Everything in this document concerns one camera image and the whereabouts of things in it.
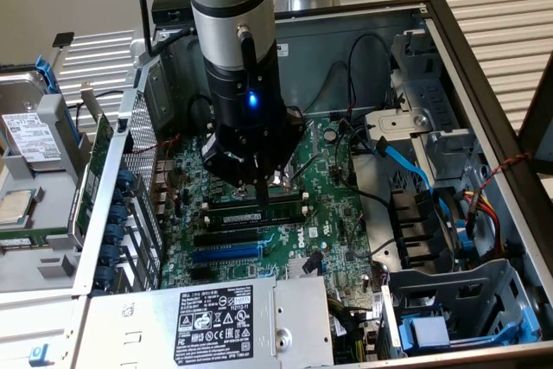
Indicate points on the silver hard disk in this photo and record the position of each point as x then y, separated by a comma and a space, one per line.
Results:
17, 97

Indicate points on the blue disk caddy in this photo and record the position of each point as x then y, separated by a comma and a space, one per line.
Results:
427, 330

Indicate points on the silver CPU chip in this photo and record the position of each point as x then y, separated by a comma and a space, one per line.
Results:
15, 207

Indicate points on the black capped white post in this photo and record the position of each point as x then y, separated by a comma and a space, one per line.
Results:
62, 39

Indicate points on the silver chipset heatsink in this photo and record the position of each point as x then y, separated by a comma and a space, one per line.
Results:
296, 269

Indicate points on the metal disk bay cage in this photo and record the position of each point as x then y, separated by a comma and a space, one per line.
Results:
436, 287

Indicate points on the open metal PC case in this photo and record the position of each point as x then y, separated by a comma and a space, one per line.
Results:
311, 79

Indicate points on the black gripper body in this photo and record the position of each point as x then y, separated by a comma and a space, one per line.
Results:
242, 105

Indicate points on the blue card retention clip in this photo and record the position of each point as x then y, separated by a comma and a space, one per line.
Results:
103, 278
114, 233
118, 213
110, 254
125, 180

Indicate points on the blue expansion slot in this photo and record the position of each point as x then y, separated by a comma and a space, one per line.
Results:
224, 253

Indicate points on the blue disk bracket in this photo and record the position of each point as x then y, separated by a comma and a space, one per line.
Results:
45, 73

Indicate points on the grey parts rack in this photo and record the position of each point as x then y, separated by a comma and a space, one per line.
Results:
56, 213

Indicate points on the black framed panel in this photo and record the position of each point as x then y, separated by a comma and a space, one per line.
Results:
535, 105

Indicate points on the metal locking lever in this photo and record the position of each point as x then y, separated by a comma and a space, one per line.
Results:
309, 166

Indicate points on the black box behind case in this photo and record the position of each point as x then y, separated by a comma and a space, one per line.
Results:
170, 6

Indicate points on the blue plastic latch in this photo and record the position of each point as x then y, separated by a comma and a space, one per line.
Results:
39, 354

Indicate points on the green Dell motherboard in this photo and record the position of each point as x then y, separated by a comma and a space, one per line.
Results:
328, 213

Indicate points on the black fan shroud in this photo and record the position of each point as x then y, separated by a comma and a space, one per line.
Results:
415, 222

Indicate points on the green graphics card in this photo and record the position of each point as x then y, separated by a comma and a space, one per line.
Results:
93, 161

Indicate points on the green RAM stick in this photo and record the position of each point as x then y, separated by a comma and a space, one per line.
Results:
233, 218
19, 242

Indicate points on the round coin battery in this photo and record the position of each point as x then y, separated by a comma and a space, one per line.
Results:
331, 134

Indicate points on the metal CPU socket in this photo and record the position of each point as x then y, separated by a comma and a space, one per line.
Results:
285, 183

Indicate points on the silver power supply with label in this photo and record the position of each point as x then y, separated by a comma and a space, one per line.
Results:
142, 326

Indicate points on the black gripper connector plug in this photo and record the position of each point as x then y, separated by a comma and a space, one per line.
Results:
247, 51

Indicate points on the short black expansion slot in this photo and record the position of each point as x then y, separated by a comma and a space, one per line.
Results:
201, 273

